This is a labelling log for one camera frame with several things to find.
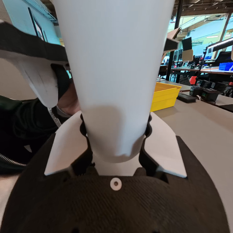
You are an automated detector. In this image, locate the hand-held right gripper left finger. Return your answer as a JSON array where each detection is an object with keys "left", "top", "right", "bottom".
[{"left": 44, "top": 110, "right": 93, "bottom": 176}]

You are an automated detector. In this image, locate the black pole stand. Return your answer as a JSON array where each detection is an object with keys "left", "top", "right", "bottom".
[{"left": 166, "top": 0, "right": 183, "bottom": 81}]

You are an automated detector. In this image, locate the dark green jacket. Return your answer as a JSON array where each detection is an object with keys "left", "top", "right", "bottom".
[{"left": 0, "top": 135, "right": 48, "bottom": 173}]

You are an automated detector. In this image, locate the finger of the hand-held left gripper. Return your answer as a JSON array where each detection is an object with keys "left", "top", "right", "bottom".
[
  {"left": 0, "top": 21, "right": 70, "bottom": 64},
  {"left": 163, "top": 38, "right": 180, "bottom": 52}
]

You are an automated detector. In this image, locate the yellow plastic bin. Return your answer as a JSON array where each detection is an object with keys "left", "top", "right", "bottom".
[{"left": 150, "top": 82, "right": 182, "bottom": 112}]

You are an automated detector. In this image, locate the person's left hand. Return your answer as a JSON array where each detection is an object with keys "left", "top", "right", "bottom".
[{"left": 56, "top": 85, "right": 82, "bottom": 115}]

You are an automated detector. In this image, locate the framed marker sign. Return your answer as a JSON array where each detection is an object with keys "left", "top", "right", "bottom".
[{"left": 27, "top": 7, "right": 48, "bottom": 42}]

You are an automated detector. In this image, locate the black battery charger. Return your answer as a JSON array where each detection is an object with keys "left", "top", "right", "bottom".
[
  {"left": 189, "top": 86, "right": 204, "bottom": 97},
  {"left": 202, "top": 88, "right": 220, "bottom": 102}
]

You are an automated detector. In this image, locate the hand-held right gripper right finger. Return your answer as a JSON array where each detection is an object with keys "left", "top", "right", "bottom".
[{"left": 139, "top": 112, "right": 187, "bottom": 178}]

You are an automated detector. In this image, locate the person's left forearm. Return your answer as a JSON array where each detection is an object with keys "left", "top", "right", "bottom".
[{"left": 0, "top": 96, "right": 73, "bottom": 146}]

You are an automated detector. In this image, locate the white garment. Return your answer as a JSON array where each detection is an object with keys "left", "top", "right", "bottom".
[{"left": 0, "top": 173, "right": 20, "bottom": 219}]

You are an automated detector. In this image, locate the grey desk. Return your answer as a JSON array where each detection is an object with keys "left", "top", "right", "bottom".
[{"left": 151, "top": 80, "right": 233, "bottom": 233}]

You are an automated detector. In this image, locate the black monitor with white stand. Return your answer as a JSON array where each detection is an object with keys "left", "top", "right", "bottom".
[{"left": 182, "top": 37, "right": 194, "bottom": 68}]

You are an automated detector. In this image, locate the blue plastic bin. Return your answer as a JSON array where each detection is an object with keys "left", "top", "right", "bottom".
[{"left": 219, "top": 62, "right": 233, "bottom": 71}]

